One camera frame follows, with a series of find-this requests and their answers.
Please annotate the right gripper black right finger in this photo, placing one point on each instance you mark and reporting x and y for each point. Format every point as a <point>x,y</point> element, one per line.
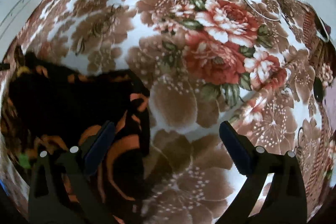
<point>286,199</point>

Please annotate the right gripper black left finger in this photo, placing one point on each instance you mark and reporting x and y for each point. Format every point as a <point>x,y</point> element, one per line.
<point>59,190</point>

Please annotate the black orange patterned garment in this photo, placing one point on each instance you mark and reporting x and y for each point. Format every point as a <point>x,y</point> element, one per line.
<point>49,107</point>

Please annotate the brown floral fleece blanket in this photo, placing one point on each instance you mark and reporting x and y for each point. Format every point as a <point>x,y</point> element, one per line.
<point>265,66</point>

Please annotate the white headboard panel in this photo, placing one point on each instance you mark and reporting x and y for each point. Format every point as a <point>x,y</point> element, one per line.
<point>16,19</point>

